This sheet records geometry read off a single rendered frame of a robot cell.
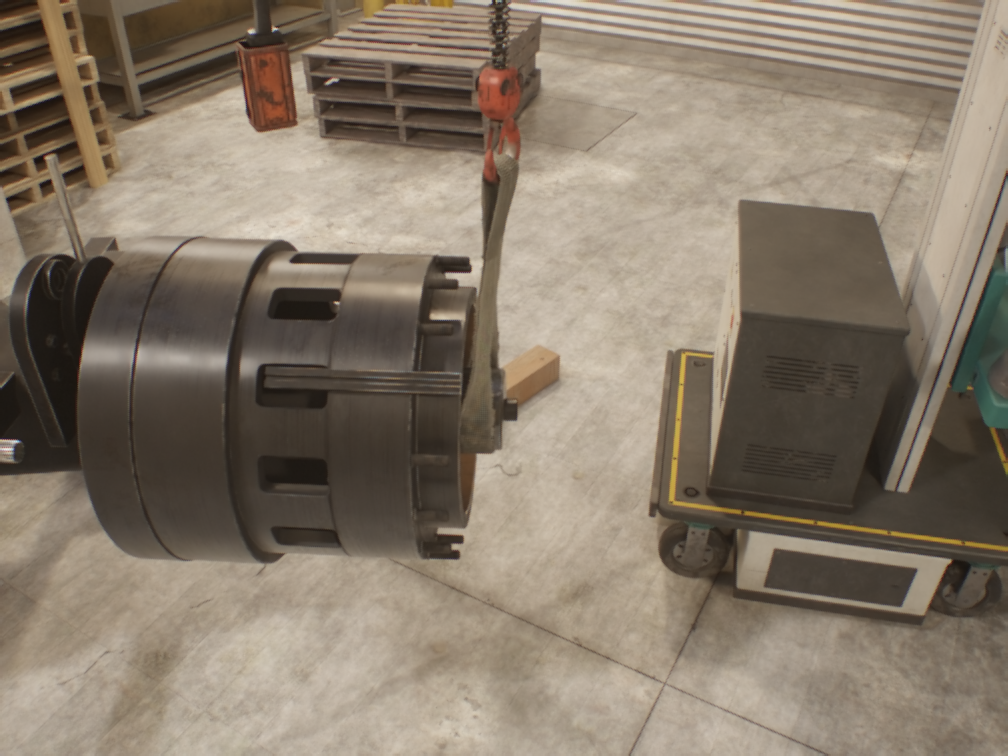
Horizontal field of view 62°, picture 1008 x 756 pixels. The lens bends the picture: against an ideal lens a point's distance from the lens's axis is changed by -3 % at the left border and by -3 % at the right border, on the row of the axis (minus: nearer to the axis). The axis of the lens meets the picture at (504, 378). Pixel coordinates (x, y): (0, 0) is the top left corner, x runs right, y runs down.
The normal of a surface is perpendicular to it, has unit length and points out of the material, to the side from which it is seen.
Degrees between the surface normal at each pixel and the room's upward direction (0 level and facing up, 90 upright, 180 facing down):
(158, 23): 90
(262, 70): 90
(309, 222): 0
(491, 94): 90
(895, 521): 0
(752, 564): 90
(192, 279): 12
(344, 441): 63
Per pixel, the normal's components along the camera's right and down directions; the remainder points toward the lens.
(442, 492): -0.06, 0.61
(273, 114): 0.47, 0.52
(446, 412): -0.04, 0.00
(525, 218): 0.00, -0.81
